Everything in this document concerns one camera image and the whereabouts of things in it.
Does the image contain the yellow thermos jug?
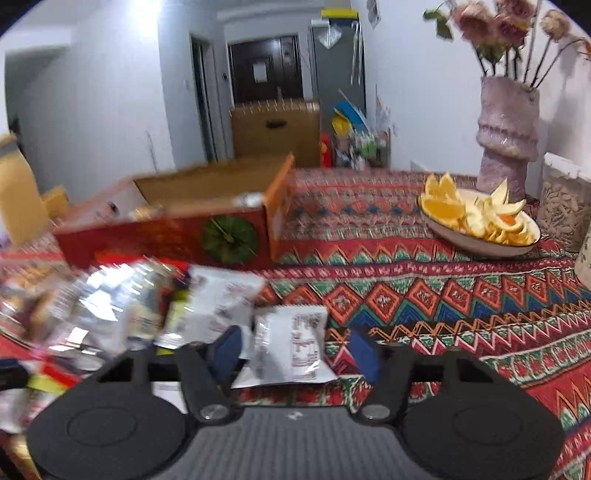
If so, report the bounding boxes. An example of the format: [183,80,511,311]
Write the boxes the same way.
[0,133,50,247]

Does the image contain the red cardboard tray box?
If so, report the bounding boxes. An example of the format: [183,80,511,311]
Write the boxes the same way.
[54,154,296,270]

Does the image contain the dark entrance door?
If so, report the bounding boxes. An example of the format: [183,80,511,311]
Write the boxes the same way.
[228,36,304,104]

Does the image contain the patterned red tablecloth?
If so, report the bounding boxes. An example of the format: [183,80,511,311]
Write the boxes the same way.
[0,166,591,480]

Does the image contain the pink textured vase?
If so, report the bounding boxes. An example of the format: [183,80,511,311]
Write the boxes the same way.
[476,76,540,202]

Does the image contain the dried pink roses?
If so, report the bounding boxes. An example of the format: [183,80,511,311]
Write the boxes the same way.
[423,1,590,91]

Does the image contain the brown cardboard box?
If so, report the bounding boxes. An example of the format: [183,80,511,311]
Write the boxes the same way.
[229,99,321,168]

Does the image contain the bowl of orange peels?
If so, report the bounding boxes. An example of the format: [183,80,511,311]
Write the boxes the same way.
[418,173,541,258]

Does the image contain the white grey snack packet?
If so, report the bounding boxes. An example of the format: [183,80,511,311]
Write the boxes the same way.
[154,265,266,350]

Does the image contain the floral white vase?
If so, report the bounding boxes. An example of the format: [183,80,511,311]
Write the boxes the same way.
[574,227,591,290]

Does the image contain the grey refrigerator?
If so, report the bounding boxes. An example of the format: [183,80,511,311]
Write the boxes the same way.
[308,18,367,119]

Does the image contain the clear jar of seeds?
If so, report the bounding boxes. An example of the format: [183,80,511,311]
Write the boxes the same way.
[537,153,590,253]

